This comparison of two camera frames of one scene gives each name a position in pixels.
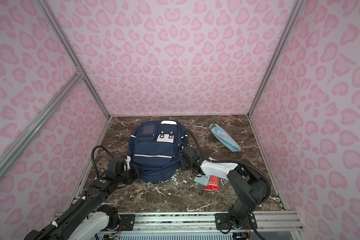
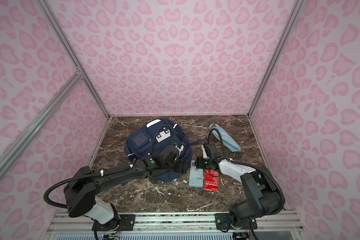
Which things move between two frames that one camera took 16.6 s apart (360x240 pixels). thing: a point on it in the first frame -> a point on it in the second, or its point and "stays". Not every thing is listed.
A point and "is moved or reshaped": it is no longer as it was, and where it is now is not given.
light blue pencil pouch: x=228 y=141 stays
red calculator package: x=213 y=184 stays
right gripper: x=182 y=164 -> x=199 y=163
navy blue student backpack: x=154 y=149 is moved or reshaped
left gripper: x=134 y=168 -> x=181 y=169
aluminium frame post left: x=70 y=49 stays
